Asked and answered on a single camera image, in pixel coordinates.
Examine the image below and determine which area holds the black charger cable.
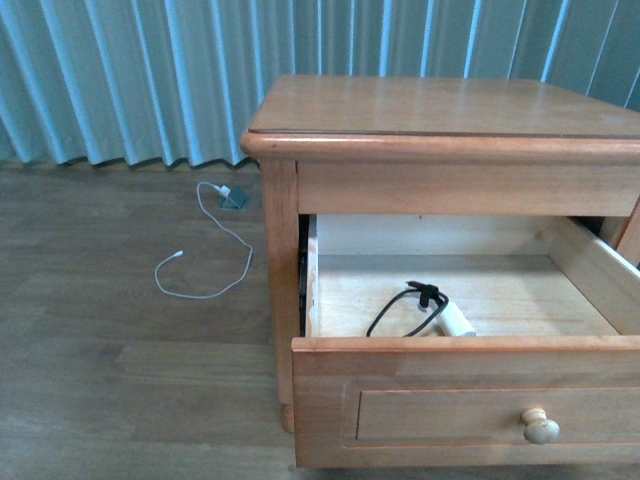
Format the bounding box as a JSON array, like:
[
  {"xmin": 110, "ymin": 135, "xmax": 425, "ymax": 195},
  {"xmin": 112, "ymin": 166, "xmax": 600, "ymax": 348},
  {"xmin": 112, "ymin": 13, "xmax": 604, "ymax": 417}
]
[{"xmin": 365, "ymin": 280, "xmax": 451, "ymax": 338}]

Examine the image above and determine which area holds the pale pleated curtain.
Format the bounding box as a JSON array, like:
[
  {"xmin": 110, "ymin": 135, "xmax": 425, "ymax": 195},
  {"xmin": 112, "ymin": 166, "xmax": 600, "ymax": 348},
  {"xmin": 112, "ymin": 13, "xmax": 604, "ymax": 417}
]
[{"xmin": 1, "ymin": 1, "xmax": 639, "ymax": 166}]

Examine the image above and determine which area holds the white charger adapter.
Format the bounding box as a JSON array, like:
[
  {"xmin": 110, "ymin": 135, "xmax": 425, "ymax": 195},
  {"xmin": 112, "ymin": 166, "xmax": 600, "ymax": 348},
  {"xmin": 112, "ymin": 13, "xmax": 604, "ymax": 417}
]
[{"xmin": 438, "ymin": 302, "xmax": 476, "ymax": 337}]

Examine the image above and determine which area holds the wooden drawer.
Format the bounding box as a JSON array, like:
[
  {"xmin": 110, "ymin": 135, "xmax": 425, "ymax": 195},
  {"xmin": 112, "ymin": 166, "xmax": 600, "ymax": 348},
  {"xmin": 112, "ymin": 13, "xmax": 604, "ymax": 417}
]
[{"xmin": 291, "ymin": 215, "xmax": 639, "ymax": 467}]

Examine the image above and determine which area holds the white cable on floor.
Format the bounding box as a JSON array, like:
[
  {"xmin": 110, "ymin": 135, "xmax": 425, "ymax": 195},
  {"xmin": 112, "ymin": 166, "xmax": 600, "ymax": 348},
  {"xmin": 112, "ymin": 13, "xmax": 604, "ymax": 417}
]
[{"xmin": 154, "ymin": 181, "xmax": 254, "ymax": 301}]

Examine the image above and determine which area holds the floor power socket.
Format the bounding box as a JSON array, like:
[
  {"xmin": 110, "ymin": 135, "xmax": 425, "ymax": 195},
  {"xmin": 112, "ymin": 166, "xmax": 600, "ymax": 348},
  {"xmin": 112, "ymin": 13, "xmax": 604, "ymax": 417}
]
[{"xmin": 218, "ymin": 186, "xmax": 250, "ymax": 210}]

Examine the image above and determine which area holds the light wooden nightstand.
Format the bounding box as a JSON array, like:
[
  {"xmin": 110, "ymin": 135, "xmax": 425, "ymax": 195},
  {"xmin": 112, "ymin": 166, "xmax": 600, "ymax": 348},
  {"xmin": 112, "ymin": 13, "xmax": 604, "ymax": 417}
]
[{"xmin": 239, "ymin": 74, "xmax": 640, "ymax": 434}]

